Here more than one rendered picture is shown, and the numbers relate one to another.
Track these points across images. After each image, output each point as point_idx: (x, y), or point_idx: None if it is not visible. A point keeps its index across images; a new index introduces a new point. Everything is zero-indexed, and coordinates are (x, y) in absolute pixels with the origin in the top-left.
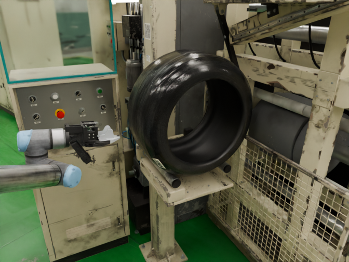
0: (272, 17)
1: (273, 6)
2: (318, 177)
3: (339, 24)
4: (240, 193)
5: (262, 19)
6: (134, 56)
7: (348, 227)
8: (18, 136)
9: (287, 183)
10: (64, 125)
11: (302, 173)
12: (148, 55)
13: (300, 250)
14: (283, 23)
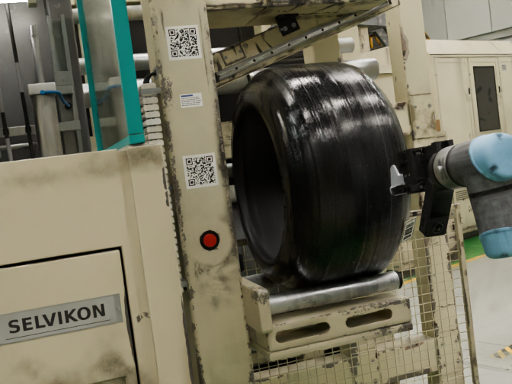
0: (289, 34)
1: (289, 20)
2: (414, 210)
3: (325, 47)
4: None
5: (271, 39)
6: None
7: (463, 241)
8: (511, 136)
9: None
10: (437, 145)
11: None
12: (190, 94)
13: (385, 376)
14: (312, 40)
